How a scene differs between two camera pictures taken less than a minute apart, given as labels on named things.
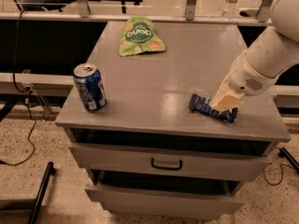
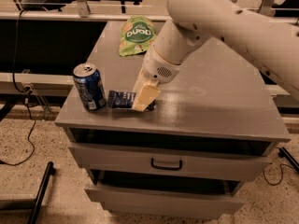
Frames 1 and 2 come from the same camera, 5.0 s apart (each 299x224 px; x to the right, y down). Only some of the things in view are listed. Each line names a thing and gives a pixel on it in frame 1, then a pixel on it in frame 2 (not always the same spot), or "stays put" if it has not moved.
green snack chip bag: x=138 y=35 stays put
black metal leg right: x=283 y=153 stays put
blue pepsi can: x=90 y=83 stays put
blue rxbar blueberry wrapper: x=204 y=105 to x=125 y=100
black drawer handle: x=160 y=167 stays put
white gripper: x=247 y=77 to x=156 y=67
